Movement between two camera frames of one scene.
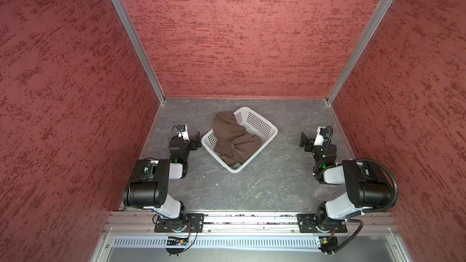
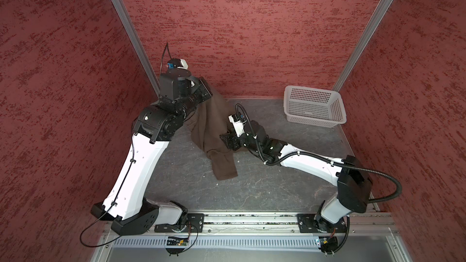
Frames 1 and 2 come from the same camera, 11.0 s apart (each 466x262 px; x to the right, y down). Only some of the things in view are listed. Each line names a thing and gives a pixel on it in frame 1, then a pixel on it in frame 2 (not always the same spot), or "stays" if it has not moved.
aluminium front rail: [125, 224] stays
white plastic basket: [254, 124] → [320, 107]
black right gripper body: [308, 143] → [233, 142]
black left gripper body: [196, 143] → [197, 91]
